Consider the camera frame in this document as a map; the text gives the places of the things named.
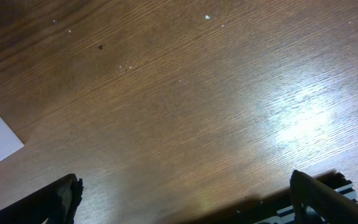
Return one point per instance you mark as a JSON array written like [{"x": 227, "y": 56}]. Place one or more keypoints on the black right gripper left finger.
[{"x": 55, "y": 203}]

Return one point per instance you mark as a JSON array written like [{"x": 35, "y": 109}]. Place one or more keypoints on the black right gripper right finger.
[{"x": 314, "y": 202}]

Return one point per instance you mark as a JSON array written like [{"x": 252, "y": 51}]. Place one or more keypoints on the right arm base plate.
[{"x": 281, "y": 210}]

